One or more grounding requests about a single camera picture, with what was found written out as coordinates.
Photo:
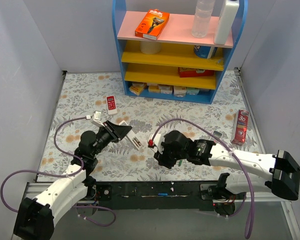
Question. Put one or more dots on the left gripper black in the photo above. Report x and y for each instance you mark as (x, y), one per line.
(112, 131)

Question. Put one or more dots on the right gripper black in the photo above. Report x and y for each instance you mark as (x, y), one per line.
(162, 158)

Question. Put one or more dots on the white remote control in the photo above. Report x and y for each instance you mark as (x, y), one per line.
(134, 140)

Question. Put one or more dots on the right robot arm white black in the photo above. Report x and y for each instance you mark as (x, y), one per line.
(278, 173)

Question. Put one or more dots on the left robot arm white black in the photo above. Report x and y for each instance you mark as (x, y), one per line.
(37, 217)

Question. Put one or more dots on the red white small remote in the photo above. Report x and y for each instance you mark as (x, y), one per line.
(111, 105)

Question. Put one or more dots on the grey remote with buttons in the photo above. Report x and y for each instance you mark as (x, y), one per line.
(217, 134)

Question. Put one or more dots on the floral table mat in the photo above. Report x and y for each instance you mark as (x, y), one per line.
(82, 94)

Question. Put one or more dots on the orange yellow small box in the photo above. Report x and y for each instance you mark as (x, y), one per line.
(137, 89)

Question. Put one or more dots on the yellow white small box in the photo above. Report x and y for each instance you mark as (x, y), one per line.
(154, 89)

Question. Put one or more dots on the white red small box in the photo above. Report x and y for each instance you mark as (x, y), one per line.
(179, 91)

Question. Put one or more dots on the white small box centre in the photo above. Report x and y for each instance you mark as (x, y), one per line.
(165, 89)

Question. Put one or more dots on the teal white small box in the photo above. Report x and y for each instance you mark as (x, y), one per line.
(192, 91)

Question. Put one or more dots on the black base bar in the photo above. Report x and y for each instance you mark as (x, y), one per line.
(143, 195)

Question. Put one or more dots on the red toothpaste box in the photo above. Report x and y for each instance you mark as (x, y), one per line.
(240, 127)

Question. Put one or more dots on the red box on shelf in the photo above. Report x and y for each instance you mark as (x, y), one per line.
(184, 72)

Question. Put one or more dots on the blue shelf unit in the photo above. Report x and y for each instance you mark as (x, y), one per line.
(177, 50)

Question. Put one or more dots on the white paper roll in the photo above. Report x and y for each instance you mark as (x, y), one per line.
(149, 47)

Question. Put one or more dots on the blue white round container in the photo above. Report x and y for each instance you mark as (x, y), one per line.
(205, 52)

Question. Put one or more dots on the orange razor box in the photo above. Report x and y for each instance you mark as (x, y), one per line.
(152, 24)

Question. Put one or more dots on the clear plastic bottle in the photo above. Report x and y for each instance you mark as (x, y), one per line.
(202, 17)

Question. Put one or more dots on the white tall bottle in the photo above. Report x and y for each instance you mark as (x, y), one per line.
(226, 18)

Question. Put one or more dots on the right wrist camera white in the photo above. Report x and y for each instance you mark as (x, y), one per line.
(156, 143)

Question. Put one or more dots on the aluminium rail frame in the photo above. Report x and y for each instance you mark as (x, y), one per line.
(226, 208)

